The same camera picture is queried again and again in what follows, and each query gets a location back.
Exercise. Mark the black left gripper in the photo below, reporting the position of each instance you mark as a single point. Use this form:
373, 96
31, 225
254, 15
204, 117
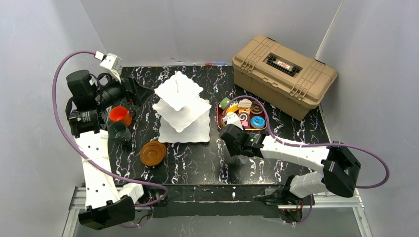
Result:
130, 89

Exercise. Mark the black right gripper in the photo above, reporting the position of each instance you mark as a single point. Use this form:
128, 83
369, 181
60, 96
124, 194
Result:
227, 136

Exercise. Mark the white three-tier cake stand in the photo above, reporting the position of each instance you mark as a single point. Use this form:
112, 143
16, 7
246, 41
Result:
184, 115

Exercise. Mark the metal serving tongs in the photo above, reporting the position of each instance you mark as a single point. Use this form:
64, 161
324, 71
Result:
243, 159

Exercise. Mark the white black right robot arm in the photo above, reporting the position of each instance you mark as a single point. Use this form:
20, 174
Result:
334, 169

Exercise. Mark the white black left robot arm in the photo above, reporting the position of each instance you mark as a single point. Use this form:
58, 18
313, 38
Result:
105, 206

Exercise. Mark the blue sprinkled donut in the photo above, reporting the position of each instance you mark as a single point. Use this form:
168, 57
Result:
258, 122

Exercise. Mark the chocolate swirl roll cake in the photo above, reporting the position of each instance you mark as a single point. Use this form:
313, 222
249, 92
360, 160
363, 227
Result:
244, 117

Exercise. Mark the red dessert tray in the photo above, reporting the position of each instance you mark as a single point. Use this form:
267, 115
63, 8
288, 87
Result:
221, 124

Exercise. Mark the orange plastic cup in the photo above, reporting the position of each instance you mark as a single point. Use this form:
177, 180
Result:
121, 114

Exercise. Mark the chocolate sprinkled donut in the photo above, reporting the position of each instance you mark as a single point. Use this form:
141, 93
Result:
256, 108

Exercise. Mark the yellow decorated cake slice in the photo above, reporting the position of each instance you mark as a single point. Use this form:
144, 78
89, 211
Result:
234, 107

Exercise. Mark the white triangle cake slice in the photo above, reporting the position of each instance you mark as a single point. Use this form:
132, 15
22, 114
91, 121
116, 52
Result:
245, 103

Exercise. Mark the green swirl roll cake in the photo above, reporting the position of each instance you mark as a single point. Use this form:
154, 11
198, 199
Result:
223, 104

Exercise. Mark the brown round wooden lid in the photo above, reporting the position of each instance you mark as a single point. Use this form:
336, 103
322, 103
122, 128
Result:
153, 153

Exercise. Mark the tan plastic toolbox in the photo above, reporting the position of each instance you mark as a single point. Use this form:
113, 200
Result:
286, 79

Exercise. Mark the red blue screwdriver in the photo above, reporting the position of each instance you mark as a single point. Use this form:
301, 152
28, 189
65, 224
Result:
215, 64

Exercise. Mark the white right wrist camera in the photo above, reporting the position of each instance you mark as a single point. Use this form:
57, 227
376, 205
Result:
233, 118

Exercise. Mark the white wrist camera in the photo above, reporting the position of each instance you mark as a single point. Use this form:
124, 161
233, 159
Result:
233, 118
111, 63

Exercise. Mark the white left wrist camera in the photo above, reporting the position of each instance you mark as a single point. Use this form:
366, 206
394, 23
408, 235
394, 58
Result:
111, 63

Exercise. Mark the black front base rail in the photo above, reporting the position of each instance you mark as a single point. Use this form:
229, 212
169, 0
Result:
214, 200

